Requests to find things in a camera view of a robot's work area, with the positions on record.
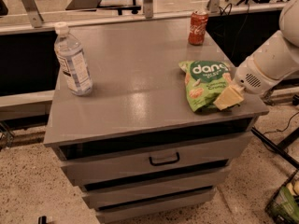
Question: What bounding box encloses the black wire basket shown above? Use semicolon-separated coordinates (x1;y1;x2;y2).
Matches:
265;171;299;224

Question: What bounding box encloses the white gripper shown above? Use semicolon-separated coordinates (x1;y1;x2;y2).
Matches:
213;57;273;110

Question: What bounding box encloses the grey metal railing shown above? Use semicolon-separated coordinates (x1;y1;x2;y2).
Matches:
0;0;285;34

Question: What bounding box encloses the red cola can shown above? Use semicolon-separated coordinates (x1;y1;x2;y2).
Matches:
188;10;208;46

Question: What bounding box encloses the grey drawer cabinet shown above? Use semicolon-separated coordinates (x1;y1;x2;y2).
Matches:
44;18;267;224

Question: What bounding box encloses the clear plastic water bottle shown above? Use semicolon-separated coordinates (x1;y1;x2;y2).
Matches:
54;21;93;96

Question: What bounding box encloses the black drawer handle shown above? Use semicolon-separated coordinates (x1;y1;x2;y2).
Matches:
149;152;180;167

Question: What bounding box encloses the green rice chip bag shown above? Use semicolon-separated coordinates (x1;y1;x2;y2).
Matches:
178;61;231;112

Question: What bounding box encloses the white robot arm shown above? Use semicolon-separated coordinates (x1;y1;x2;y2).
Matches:
213;0;299;110

